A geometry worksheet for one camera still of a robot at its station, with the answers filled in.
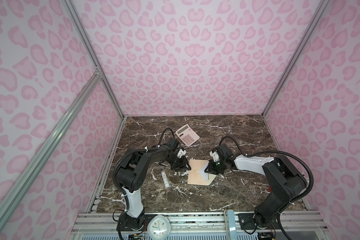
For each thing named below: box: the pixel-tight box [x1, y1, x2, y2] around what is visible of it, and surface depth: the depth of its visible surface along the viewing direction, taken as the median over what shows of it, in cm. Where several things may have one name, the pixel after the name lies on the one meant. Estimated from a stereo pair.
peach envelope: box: [187, 159, 217, 186], surface depth 90 cm
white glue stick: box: [160, 170, 170, 189], surface depth 88 cm
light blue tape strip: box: [227, 209, 237, 240], surface depth 70 cm
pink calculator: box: [175, 124, 200, 147], surface depth 108 cm
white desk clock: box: [147, 214, 172, 240], surface depth 71 cm
